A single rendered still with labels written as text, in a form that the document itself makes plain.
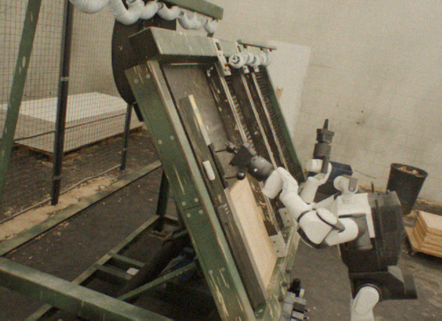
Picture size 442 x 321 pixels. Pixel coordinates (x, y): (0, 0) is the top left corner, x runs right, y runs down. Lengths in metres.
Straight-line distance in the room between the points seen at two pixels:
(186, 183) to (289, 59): 4.39
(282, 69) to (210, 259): 4.42
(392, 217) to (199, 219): 0.85
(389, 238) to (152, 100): 1.16
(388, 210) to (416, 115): 5.42
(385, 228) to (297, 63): 4.05
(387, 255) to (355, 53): 5.40
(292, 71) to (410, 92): 2.25
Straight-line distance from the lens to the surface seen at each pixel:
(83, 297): 1.95
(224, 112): 2.08
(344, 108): 7.13
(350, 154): 7.27
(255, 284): 1.85
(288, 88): 5.74
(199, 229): 1.53
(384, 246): 1.95
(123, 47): 2.33
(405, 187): 6.29
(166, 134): 1.47
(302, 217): 1.51
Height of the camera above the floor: 1.95
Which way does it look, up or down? 15 degrees down
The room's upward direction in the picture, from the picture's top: 11 degrees clockwise
